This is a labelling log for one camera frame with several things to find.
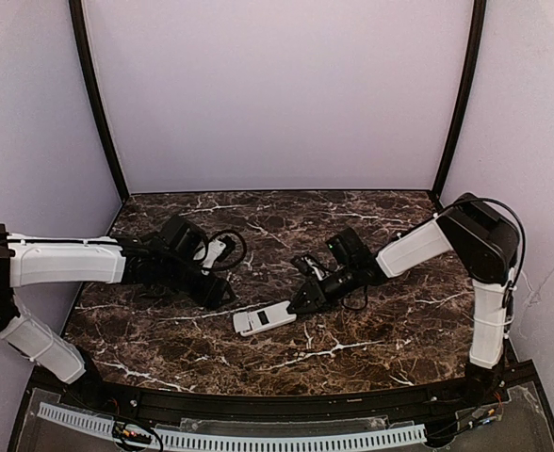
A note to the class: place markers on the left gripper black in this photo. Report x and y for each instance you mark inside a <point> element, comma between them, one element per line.
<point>209,292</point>

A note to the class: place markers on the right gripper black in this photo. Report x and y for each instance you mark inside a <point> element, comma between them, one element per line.
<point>316,292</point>

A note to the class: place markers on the white remote control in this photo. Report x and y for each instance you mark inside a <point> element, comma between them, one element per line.
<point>265,319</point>

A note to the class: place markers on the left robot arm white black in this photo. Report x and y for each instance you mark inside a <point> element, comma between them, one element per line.
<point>180,257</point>

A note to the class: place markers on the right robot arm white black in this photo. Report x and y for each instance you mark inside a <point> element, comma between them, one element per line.
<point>490,246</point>

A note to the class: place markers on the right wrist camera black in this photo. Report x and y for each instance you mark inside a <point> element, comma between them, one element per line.
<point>310,266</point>

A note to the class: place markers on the black front rail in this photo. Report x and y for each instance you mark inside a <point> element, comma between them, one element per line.
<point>431,402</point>

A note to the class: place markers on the white slotted cable duct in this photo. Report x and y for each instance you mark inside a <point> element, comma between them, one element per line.
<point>202,435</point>

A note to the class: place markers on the right black frame post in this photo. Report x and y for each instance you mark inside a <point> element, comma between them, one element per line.
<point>471,57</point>

